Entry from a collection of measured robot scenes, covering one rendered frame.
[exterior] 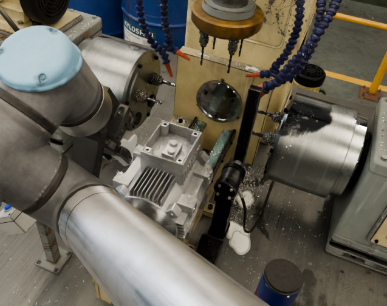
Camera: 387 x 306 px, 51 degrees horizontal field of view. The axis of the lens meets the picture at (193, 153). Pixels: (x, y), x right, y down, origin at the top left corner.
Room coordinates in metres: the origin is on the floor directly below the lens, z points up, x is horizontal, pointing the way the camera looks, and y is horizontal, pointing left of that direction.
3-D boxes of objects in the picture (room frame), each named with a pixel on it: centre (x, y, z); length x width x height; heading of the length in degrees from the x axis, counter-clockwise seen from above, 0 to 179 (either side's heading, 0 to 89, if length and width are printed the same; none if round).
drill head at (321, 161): (0.83, -0.35, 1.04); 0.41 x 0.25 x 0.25; 73
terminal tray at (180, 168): (0.67, 0.05, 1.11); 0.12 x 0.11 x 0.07; 164
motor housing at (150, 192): (0.63, 0.06, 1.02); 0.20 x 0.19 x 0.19; 164
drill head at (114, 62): (1.03, 0.31, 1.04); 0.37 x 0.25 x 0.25; 73
